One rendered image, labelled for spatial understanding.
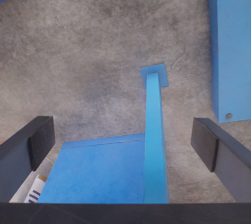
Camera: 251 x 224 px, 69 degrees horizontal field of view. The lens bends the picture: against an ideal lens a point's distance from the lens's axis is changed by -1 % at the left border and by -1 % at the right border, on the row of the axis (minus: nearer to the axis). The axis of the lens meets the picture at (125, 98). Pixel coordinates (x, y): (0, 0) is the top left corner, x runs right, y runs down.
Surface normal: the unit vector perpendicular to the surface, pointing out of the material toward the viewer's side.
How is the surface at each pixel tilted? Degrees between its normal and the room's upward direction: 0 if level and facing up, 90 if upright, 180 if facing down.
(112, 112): 0
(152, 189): 90
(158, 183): 90
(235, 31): 0
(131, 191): 90
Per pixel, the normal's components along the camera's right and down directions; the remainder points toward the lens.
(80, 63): -0.11, 0.62
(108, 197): -0.29, -0.77
